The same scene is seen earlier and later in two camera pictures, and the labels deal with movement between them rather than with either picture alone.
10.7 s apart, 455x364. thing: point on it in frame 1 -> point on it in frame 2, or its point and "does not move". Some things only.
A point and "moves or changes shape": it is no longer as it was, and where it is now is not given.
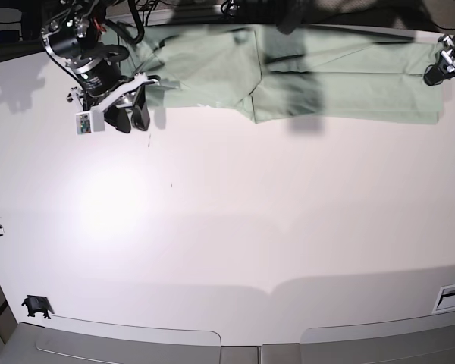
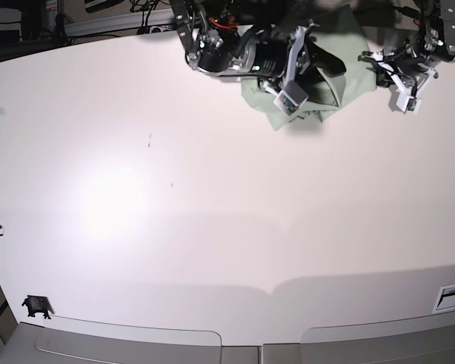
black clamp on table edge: [38, 303] does not move
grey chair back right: [435, 338] does not move
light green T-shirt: [295, 73] moves or changes shape
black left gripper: [101, 83] -> [285, 57]
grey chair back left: [121, 349] does not move
